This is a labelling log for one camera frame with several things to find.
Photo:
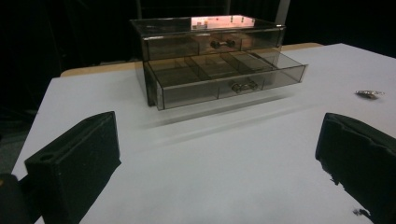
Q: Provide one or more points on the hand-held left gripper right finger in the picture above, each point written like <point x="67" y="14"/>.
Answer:
<point x="364" y="158"/>

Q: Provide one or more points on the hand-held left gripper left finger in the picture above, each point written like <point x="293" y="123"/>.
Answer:
<point x="77" y="155"/>

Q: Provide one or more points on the small silver metal clip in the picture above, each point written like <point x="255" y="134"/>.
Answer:
<point x="369" y="93"/>

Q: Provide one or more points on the large clear acrylic divided drawer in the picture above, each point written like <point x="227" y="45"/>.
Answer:
<point x="190" y="93"/>

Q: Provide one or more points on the white table sheet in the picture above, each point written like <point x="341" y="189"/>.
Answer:
<point x="218" y="174"/>

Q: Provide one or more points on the small clear acrylic drawer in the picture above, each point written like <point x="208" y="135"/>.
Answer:
<point x="174" y="46"/>

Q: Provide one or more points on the smoky clear acrylic drawer box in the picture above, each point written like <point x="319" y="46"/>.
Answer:
<point x="168" y="26"/>

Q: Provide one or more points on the grey metal stand pole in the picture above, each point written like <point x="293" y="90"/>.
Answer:
<point x="281" y="11"/>

